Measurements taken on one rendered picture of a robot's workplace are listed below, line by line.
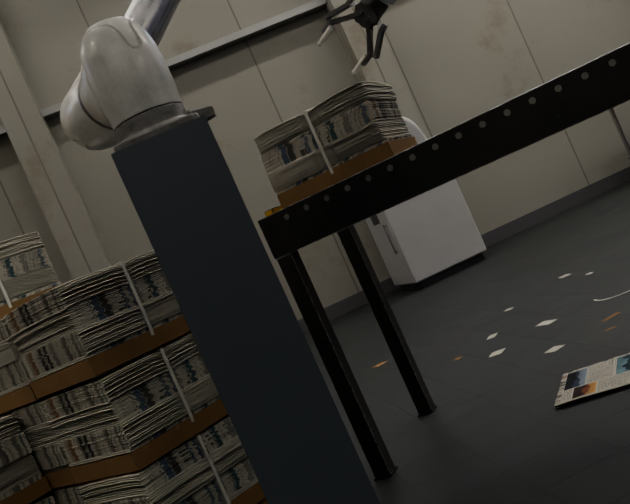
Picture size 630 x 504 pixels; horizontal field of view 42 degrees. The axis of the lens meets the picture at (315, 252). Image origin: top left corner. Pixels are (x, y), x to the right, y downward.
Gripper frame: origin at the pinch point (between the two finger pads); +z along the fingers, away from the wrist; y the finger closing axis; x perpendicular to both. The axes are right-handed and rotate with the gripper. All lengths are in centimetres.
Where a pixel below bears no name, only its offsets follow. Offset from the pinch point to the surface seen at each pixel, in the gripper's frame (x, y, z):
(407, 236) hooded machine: 380, 7, 140
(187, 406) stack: -69, 41, 76
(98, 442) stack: -83, 32, 90
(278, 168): -13.8, 9.0, 33.7
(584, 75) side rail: -27, 61, -37
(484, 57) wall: 541, -59, 10
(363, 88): -13.4, 15.6, 0.1
